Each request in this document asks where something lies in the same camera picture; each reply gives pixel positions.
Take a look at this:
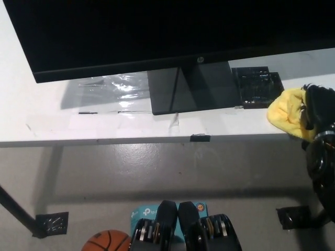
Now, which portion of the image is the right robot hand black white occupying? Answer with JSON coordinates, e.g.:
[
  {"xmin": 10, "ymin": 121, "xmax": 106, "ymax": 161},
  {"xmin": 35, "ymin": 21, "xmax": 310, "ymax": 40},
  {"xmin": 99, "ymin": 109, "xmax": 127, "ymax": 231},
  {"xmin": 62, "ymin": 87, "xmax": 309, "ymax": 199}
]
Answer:
[{"xmin": 299, "ymin": 83, "xmax": 335, "ymax": 137}]

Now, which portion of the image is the yellow microfibre cloth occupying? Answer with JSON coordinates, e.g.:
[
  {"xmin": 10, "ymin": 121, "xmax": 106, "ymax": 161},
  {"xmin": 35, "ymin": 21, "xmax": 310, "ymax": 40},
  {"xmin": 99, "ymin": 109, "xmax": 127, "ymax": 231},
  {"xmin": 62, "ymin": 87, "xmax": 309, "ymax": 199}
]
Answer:
[{"xmin": 266, "ymin": 88, "xmax": 319, "ymax": 143}]

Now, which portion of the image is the black HP monitor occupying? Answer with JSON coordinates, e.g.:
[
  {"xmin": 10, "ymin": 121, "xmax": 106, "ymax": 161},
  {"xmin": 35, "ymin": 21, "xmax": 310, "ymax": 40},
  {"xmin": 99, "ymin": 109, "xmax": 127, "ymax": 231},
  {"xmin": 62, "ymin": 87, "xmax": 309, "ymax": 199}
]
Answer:
[{"xmin": 2, "ymin": 0, "xmax": 335, "ymax": 116}]

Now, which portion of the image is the black plastic tray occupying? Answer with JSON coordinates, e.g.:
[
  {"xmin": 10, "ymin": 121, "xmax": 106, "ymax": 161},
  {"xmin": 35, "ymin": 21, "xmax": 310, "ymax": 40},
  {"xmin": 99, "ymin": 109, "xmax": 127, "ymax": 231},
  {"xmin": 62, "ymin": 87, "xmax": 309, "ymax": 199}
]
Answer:
[{"xmin": 231, "ymin": 66, "xmax": 285, "ymax": 109}]

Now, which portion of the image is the clear tape strip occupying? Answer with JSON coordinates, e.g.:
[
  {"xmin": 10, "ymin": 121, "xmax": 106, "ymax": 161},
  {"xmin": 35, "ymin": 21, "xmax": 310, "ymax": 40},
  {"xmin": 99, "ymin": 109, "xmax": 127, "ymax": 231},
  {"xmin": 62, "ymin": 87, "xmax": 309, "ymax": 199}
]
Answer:
[{"xmin": 169, "ymin": 112, "xmax": 181, "ymax": 131}]

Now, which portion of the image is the clear plastic tape sheet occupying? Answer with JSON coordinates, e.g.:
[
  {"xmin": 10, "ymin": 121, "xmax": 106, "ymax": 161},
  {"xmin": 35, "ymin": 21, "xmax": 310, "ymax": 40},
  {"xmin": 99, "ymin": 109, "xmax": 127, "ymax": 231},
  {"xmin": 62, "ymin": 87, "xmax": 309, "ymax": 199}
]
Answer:
[{"xmin": 77, "ymin": 74, "xmax": 151, "ymax": 115}]

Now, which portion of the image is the teal tp-link box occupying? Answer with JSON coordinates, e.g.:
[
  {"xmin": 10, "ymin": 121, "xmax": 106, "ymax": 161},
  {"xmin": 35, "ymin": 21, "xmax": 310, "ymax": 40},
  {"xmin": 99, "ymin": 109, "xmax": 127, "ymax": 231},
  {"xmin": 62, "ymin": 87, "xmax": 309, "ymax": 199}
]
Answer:
[{"xmin": 130, "ymin": 200, "xmax": 209, "ymax": 240}]

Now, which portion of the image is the orange basketball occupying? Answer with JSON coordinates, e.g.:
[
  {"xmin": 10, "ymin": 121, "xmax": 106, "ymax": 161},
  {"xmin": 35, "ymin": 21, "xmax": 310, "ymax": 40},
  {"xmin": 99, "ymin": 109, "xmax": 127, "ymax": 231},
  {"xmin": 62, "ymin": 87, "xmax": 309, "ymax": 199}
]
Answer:
[{"xmin": 82, "ymin": 229, "xmax": 131, "ymax": 251}]

